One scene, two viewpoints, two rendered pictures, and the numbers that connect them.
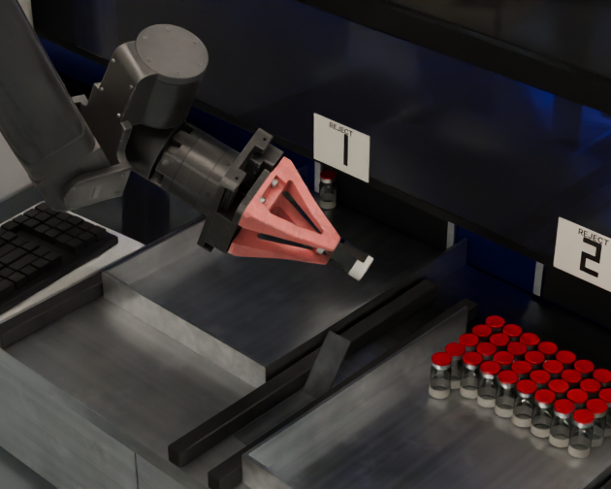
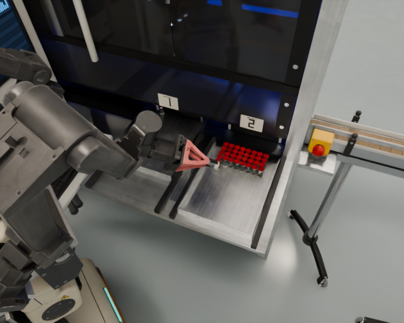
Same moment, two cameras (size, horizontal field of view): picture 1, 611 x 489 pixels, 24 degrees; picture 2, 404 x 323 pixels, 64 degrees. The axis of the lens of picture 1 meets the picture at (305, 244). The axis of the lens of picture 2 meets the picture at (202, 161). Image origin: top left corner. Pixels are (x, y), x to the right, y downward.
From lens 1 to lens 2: 0.47 m
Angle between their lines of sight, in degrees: 22
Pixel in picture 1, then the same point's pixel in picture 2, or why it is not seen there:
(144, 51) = (141, 125)
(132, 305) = not seen: hidden behind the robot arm
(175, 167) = (155, 153)
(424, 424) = (217, 179)
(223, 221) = (174, 165)
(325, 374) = (186, 172)
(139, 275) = not seen: hidden behind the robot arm
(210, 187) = (168, 156)
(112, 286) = not seen: hidden behind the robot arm
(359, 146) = (174, 101)
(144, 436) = (143, 206)
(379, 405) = (203, 176)
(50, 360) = (106, 188)
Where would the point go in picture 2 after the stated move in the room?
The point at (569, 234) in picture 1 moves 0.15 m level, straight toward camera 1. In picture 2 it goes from (244, 118) to (254, 148)
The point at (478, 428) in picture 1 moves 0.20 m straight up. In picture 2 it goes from (231, 176) to (235, 138)
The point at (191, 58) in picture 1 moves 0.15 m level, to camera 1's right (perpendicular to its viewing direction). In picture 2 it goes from (156, 122) to (219, 106)
